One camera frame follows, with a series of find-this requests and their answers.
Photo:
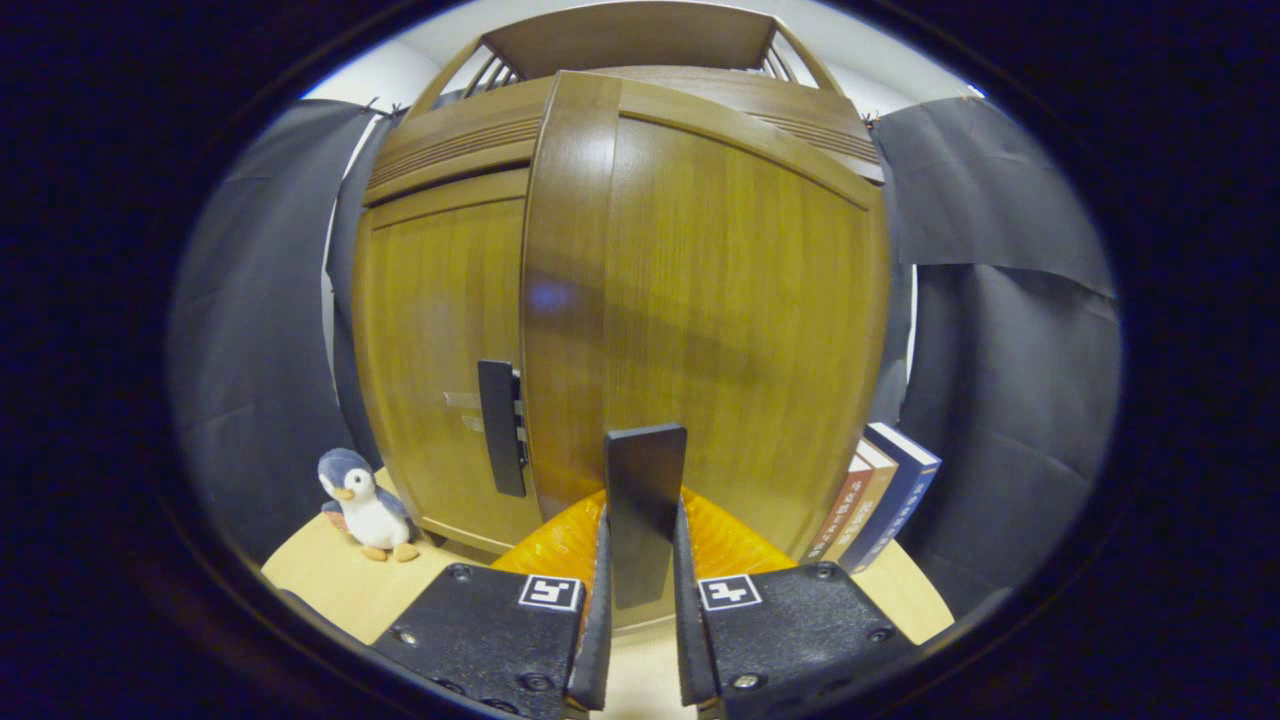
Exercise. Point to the penguin plush toy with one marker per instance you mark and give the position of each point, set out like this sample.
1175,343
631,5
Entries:
370,515

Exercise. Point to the dark blue book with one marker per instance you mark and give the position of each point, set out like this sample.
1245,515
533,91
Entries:
900,490

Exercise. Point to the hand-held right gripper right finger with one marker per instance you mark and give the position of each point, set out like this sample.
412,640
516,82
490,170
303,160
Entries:
690,640

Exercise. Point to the wooden double-door shoe cabinet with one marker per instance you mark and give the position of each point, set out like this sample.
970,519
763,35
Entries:
640,35

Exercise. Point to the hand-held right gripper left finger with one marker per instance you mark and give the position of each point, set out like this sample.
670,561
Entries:
597,640

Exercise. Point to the black backdrop cloth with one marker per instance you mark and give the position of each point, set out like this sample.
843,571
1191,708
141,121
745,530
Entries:
1000,400

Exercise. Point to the red-brown book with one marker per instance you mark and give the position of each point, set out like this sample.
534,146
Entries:
838,510

